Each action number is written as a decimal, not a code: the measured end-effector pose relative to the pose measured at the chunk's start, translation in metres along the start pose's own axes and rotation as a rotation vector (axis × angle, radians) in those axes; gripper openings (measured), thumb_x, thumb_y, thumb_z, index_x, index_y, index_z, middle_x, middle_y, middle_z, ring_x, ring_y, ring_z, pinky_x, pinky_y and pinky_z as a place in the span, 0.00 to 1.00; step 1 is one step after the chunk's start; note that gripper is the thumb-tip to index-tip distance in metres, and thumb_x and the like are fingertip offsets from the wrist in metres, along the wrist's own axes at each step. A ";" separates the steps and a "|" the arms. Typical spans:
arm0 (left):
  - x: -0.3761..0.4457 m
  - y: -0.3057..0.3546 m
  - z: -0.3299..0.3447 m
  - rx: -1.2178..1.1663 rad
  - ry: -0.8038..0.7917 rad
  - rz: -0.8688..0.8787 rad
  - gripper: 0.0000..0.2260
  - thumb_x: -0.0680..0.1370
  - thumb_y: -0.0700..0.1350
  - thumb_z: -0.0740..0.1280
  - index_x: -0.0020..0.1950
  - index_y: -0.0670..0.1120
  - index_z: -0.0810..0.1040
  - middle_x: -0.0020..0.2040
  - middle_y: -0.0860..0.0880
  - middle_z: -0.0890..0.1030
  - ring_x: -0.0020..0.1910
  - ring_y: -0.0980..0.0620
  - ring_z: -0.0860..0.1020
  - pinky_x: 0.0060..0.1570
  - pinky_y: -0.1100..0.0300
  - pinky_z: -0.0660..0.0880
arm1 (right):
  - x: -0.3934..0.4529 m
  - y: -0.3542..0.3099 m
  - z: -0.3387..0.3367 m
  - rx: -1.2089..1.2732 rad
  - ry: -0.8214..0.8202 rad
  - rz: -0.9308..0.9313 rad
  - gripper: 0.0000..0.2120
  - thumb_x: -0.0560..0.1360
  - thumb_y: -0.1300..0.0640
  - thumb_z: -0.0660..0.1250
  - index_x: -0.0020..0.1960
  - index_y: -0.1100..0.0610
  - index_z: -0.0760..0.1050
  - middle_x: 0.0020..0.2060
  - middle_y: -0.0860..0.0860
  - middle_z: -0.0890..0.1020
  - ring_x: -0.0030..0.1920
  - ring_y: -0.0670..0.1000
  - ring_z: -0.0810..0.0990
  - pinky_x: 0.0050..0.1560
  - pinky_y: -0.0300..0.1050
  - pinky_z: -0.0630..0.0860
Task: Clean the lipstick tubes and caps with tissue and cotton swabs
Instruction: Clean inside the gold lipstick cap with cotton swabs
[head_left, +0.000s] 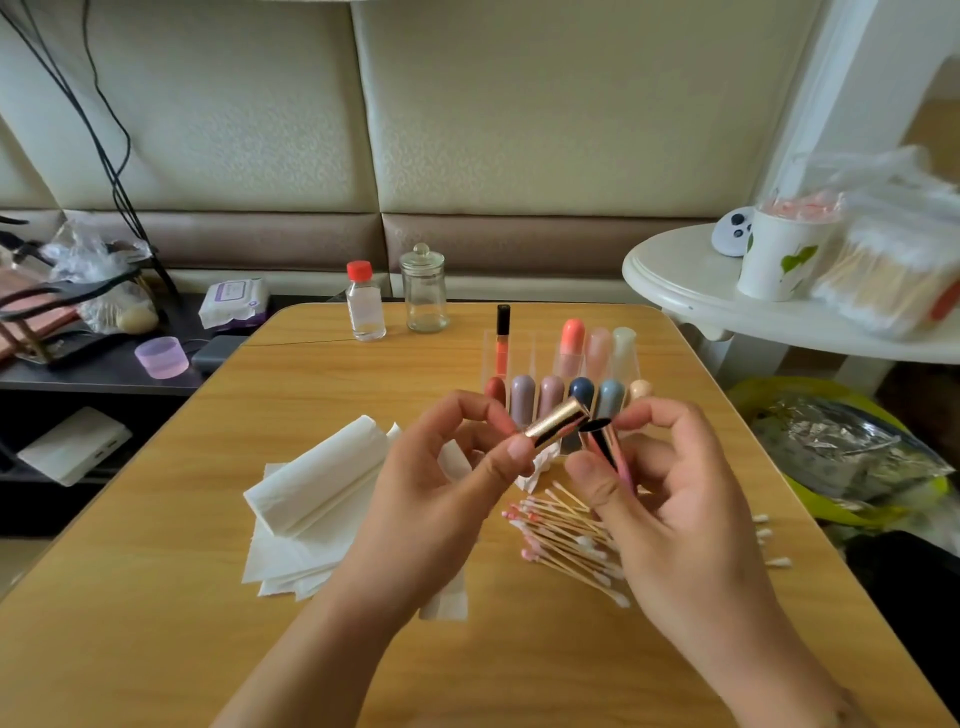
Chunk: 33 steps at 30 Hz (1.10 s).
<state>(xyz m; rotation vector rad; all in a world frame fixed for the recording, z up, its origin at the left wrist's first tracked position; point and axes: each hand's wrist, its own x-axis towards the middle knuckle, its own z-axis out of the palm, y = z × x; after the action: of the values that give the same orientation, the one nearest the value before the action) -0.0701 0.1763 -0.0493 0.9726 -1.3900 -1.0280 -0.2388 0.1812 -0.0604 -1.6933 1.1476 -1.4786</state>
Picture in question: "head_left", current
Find person's left hand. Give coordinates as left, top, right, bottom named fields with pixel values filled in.
left=337, top=390, right=542, bottom=627

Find person's right hand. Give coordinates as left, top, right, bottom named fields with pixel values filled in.
left=564, top=396, right=822, bottom=710

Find large white tissue sheet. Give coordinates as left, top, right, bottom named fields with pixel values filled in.
left=420, top=439, right=471, bottom=623

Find metallic purple lipstick cap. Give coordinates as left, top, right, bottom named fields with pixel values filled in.
left=577, top=417, right=633, bottom=485

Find stack of white tissues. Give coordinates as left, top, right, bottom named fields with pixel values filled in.
left=243, top=415, right=404, bottom=602

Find red lipstick mauve tube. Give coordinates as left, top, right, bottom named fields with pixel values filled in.
left=510, top=373, right=537, bottom=426

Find brown lipstick gold tube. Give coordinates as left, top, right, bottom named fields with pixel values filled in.
left=522, top=399, right=591, bottom=452

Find clear acrylic lipstick organizer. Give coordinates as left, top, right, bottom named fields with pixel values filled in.
left=483, top=304, right=654, bottom=426

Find person's left forearm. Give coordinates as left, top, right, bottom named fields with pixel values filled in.
left=213, top=592, right=437, bottom=728

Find person's right forearm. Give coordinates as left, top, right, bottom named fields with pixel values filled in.
left=735, top=660, right=879, bottom=728

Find yellow-green bin with bag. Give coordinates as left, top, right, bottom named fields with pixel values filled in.
left=730, top=375, right=950, bottom=534

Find clear bottle red cap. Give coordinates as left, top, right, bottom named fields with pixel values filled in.
left=345, top=261, right=387, bottom=342

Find glass jar with lid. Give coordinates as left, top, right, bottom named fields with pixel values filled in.
left=400, top=243, right=450, bottom=333

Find white round side table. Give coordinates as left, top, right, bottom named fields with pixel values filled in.
left=622, top=225, right=960, bottom=365

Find dark grey flat box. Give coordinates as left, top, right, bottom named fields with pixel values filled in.
left=190, top=334, right=249, bottom=372

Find wet wipes pack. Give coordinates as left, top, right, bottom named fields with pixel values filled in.
left=198, top=277, right=272, bottom=332

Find white mug green leaf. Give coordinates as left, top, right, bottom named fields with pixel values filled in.
left=736, top=198, right=842, bottom=302

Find small purple plastic cup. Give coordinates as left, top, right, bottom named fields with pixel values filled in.
left=135, top=336, right=191, bottom=380

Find white panda figure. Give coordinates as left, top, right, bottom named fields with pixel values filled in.
left=711, top=207, right=756, bottom=258

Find black low shelf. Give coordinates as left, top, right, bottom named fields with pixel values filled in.
left=0, top=292, right=339, bottom=539

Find white power bank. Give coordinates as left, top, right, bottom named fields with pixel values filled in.
left=15, top=406, right=134, bottom=488

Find crumpled clear plastic bag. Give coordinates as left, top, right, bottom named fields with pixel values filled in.
left=45, top=222, right=159, bottom=335

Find beige padded backrest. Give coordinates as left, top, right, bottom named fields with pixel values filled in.
left=0, top=0, right=819, bottom=302

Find pink tray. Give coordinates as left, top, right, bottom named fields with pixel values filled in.
left=0, top=270, right=77, bottom=362

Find black cables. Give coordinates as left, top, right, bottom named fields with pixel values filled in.
left=0, top=0, right=159, bottom=279

